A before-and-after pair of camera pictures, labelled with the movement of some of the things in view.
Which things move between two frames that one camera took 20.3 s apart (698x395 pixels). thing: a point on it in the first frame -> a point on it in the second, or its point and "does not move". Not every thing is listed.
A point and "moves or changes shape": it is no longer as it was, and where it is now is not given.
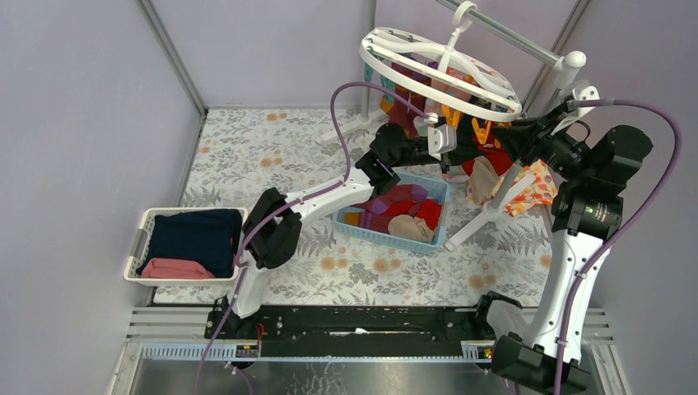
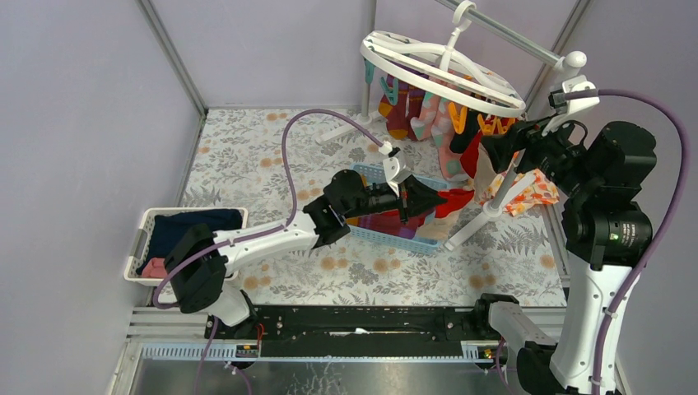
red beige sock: [411, 228] -> [445, 214]
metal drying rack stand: [569, 63] does not move
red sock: [492, 151] moves or changes shape
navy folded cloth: [205, 236] does not move
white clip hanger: [442, 67] does not move
